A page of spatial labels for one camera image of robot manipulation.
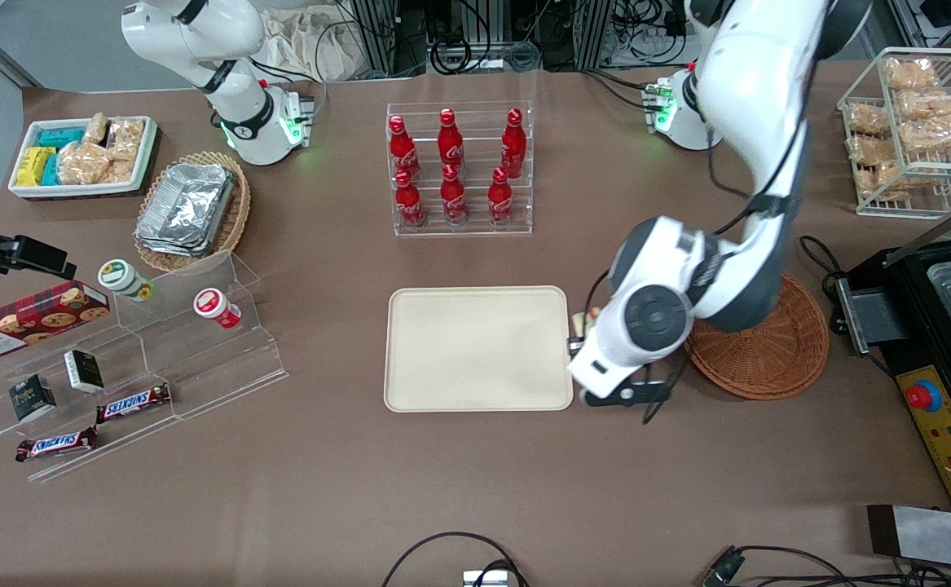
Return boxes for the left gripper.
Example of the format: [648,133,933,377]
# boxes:
[569,336,674,409]

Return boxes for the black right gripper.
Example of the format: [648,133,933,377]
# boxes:
[0,202,77,280]

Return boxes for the triangle sandwich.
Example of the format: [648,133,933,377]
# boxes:
[571,307,604,343]

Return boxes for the beige plastic tray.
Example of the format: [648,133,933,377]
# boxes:
[384,285,575,413]

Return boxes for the round brown wicker basket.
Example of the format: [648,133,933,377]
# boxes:
[683,273,830,400]

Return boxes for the oval tan wicker basket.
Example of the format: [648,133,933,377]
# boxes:
[134,151,252,274]

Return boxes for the red tartan cookie box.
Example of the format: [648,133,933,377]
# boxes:
[0,280,111,364]

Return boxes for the white rectangular snack bin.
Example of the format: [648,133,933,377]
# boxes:
[8,116,159,200]

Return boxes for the green lidded cup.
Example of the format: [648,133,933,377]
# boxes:
[98,258,156,303]

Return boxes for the yellow snack packet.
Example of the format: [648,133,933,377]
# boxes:
[16,147,56,187]

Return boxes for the small black box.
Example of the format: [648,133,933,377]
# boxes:
[8,374,57,422]
[64,350,105,394]

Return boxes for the clear acrylic bottle rack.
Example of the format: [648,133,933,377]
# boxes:
[385,101,534,237]

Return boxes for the stacked aluminium foil containers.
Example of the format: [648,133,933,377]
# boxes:
[134,162,236,258]

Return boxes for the red cola bottle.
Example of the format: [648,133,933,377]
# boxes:
[500,108,527,179]
[388,115,421,180]
[487,167,514,225]
[440,164,469,225]
[438,108,465,170]
[394,169,426,227]

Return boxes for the brown Snickers bar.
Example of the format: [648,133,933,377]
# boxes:
[96,383,172,425]
[15,426,99,463]

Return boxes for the red lidded cup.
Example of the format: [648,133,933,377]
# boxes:
[193,288,242,330]

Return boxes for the clear acrylic stepped display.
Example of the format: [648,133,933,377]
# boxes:
[0,251,289,483]

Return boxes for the black tabletop machine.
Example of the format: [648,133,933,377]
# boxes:
[834,192,951,514]

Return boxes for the beige cloth bag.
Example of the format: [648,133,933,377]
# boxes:
[259,7,362,82]

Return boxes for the bagged fried bread packet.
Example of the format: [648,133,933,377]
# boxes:
[885,57,938,90]
[848,104,892,135]
[848,135,900,168]
[856,161,909,201]
[897,88,951,123]
[899,114,951,153]

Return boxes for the yellow control panel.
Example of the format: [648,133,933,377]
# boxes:
[895,365,951,502]

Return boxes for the grey sheet with black edge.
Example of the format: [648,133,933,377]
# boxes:
[866,504,951,572]

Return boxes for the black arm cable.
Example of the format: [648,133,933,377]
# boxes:
[641,352,690,426]

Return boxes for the black looped table cable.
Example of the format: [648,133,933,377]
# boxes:
[381,532,530,587]

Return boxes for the black machine power cable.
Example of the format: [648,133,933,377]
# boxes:
[799,235,852,337]

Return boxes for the black cable with connector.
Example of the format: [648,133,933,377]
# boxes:
[702,545,951,587]

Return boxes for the aluminium frame post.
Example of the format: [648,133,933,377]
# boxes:
[350,0,399,77]
[577,0,614,71]

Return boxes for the black cable bundle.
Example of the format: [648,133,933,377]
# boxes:
[398,0,579,76]

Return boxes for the white wire basket rack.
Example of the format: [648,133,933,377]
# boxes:
[838,47,951,219]

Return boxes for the aluminium frame rack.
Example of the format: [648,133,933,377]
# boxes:
[870,0,951,51]

